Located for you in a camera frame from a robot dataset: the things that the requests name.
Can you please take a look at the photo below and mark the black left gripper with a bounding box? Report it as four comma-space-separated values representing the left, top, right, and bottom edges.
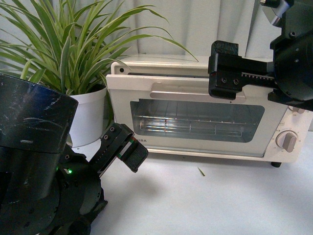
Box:
0, 123, 148, 235

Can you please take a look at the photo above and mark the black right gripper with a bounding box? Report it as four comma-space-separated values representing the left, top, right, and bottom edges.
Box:
208, 0, 313, 111

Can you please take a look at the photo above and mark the glass oven door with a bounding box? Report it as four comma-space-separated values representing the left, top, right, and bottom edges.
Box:
107, 74, 287, 157

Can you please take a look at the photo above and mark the white Toshiba toaster oven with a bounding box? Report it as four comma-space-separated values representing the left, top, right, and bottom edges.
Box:
108, 54, 313, 166

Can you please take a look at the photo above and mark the white plastic flower pot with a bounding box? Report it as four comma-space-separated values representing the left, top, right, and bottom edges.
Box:
69, 84, 107, 148

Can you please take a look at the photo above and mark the upper beige temperature knob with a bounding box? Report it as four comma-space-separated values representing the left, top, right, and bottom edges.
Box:
288, 106, 309, 116

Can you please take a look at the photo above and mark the lower beige timer knob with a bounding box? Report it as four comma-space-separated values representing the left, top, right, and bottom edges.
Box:
275, 131, 297, 153

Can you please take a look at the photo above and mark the green striped spider plant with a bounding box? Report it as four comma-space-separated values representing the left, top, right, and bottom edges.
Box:
0, 0, 199, 147

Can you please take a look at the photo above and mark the metal oven wire rack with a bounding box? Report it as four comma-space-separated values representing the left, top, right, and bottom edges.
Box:
130, 99, 265, 143

